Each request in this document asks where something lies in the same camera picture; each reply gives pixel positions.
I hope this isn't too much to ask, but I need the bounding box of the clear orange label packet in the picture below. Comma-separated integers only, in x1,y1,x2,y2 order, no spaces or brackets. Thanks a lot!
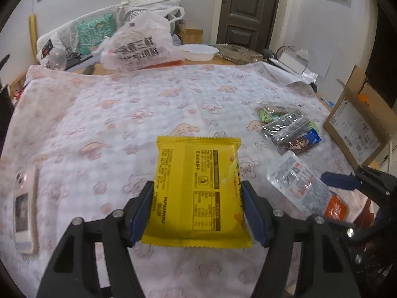
266,151,349,221

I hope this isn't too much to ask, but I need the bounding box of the brown blue chocolate bar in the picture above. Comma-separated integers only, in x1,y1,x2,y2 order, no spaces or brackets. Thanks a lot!
285,128,322,154

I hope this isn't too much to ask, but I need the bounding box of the grey silver snack packet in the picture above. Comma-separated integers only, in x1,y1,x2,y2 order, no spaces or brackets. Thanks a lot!
261,110,311,146

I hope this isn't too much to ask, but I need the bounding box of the yellow snack packet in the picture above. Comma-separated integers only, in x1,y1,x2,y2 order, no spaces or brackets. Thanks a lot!
141,136,252,249

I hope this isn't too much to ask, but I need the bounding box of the green white candy stick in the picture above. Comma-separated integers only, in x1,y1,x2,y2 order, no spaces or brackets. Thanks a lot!
258,108,279,124

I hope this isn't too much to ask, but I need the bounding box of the cardboard box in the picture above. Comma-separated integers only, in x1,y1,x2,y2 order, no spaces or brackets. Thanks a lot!
323,66,396,169

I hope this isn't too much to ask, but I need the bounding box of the pink smartphone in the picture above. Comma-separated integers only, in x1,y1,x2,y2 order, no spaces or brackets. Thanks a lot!
13,165,39,255

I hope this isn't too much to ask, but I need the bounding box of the pink patterned tablecloth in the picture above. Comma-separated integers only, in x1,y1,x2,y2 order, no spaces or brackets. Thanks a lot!
0,60,364,298

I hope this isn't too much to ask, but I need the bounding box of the silver tissue box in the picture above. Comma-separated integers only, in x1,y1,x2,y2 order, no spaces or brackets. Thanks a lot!
276,46,309,74

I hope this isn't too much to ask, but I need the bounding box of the clear snack tray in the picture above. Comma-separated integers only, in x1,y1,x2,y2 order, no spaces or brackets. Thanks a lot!
214,44,264,65

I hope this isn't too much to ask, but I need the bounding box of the wine glass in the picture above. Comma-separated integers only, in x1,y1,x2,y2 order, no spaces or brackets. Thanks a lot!
47,48,67,71

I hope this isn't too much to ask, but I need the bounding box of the grey sofa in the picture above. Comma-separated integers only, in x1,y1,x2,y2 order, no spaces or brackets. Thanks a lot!
36,0,185,65

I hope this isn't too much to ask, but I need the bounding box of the white printed plastic bag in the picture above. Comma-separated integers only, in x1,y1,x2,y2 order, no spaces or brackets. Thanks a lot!
98,11,184,71

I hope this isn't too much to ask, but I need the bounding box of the white plastic bowl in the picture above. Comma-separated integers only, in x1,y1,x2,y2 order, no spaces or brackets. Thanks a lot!
179,44,219,62

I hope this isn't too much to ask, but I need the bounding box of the teal tree cushion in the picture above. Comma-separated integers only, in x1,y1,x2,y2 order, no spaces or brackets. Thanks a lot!
77,13,116,55

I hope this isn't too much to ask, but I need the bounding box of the dark entrance door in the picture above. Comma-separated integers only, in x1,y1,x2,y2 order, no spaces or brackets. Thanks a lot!
217,0,279,52

